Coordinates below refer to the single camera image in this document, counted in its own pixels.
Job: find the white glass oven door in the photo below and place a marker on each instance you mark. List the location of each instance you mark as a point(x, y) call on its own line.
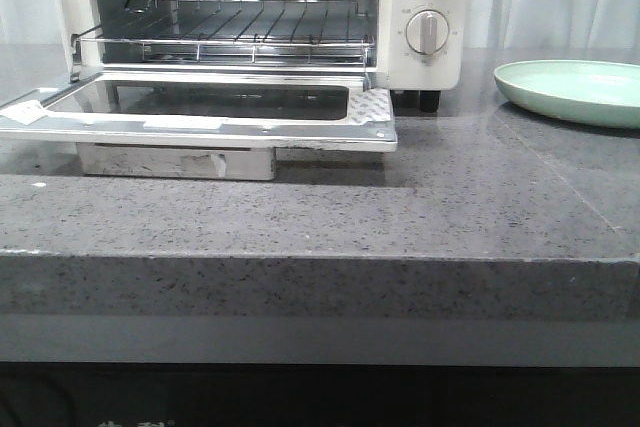
point(203, 124)

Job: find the white Toshiba toaster oven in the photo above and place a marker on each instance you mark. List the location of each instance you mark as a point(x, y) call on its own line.
point(425, 67)

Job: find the lower silver timer knob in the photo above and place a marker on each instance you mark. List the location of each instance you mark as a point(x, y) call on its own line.
point(427, 32)

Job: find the light green plate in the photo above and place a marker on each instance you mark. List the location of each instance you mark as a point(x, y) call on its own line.
point(595, 93)

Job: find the metal wire oven rack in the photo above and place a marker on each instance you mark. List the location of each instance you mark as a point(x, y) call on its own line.
point(325, 33)

